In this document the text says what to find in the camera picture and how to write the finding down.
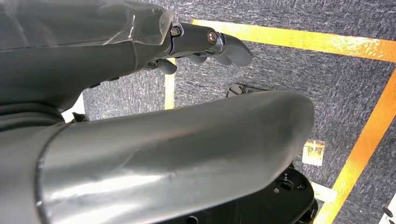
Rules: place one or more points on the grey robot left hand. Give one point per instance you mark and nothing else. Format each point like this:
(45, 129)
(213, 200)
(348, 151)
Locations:
(170, 154)

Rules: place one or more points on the pale floor label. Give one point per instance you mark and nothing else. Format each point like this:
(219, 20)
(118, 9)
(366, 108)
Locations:
(313, 152)

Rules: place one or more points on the white floor tape strip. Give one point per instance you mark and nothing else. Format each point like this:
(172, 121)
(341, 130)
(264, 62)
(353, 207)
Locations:
(325, 192)

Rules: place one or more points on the yellow floor tape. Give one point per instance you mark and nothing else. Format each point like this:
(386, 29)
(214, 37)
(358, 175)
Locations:
(309, 40)

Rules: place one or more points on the small metal floor bracket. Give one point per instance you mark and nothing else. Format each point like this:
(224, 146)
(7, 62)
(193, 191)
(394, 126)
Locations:
(236, 90)

